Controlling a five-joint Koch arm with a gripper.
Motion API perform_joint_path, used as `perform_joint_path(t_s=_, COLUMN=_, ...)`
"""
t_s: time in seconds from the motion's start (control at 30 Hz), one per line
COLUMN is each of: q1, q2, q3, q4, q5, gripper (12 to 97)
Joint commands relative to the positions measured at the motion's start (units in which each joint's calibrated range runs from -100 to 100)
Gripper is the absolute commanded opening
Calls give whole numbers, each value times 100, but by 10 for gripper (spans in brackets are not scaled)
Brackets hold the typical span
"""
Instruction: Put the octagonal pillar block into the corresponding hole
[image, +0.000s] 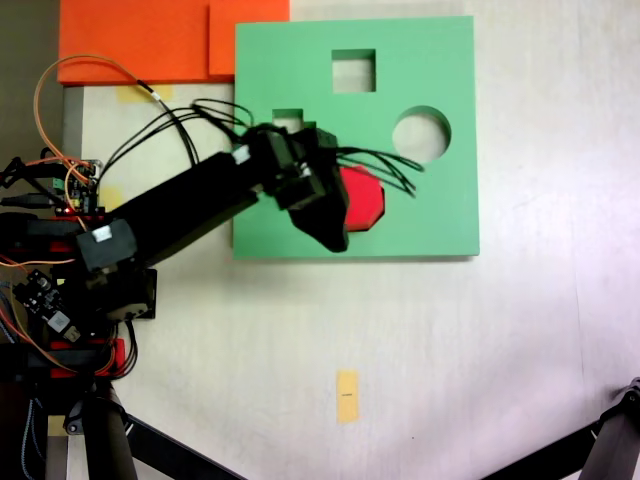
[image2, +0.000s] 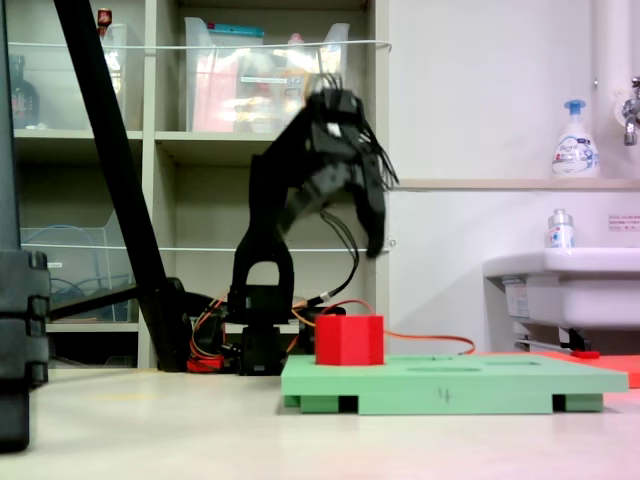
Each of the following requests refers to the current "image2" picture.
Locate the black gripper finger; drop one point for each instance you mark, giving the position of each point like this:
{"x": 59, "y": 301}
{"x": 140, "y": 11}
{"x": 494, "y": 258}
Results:
{"x": 312, "y": 197}
{"x": 375, "y": 210}

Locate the red octagonal pillar block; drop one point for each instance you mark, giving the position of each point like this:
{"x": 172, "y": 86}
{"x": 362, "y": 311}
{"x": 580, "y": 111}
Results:
{"x": 350, "y": 340}

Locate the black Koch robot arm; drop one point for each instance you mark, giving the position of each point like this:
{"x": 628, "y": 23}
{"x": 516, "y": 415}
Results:
{"x": 265, "y": 200}

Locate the green shape hole board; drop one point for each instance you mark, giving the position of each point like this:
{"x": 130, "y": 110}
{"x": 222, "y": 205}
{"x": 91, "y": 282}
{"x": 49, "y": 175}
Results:
{"x": 450, "y": 387}

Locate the orange flat block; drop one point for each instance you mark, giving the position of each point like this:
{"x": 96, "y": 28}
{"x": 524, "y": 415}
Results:
{"x": 617, "y": 367}

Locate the beige shelf unit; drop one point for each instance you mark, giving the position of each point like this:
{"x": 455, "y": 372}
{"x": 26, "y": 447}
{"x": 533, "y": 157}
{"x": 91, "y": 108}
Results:
{"x": 200, "y": 150}

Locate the large clear plastic bin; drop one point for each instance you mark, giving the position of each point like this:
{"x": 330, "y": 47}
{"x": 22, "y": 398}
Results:
{"x": 225, "y": 90}

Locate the small clear sanitizer bottle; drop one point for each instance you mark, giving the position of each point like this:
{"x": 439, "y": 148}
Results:
{"x": 560, "y": 232}

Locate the white foam soap bottle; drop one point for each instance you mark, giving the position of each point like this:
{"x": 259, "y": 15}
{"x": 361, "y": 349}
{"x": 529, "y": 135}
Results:
{"x": 575, "y": 150}

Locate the black tripod leg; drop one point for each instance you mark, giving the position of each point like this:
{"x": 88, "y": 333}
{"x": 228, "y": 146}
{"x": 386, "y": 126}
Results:
{"x": 107, "y": 140}

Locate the white ceramic sink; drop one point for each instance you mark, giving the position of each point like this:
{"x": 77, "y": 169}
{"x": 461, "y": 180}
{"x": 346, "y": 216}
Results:
{"x": 575, "y": 290}

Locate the clear plastic file tray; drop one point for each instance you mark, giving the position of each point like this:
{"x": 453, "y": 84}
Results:
{"x": 75, "y": 260}

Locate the small clear plastic bin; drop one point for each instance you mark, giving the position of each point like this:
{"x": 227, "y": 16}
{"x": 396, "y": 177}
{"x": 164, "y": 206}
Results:
{"x": 60, "y": 100}

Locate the metal faucet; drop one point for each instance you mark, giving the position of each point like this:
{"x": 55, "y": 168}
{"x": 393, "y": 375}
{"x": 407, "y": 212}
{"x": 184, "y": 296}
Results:
{"x": 631, "y": 120}

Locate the dark glass bottle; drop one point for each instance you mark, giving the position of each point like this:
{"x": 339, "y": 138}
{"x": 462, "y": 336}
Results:
{"x": 22, "y": 100}

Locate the dark grey upright panel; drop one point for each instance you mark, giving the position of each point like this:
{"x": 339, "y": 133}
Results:
{"x": 7, "y": 125}

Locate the notched black stack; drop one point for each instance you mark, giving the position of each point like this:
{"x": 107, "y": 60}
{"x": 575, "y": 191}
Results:
{"x": 22, "y": 325}

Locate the pink wall label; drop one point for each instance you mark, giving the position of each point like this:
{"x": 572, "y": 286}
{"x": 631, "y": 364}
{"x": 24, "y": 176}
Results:
{"x": 624, "y": 222}

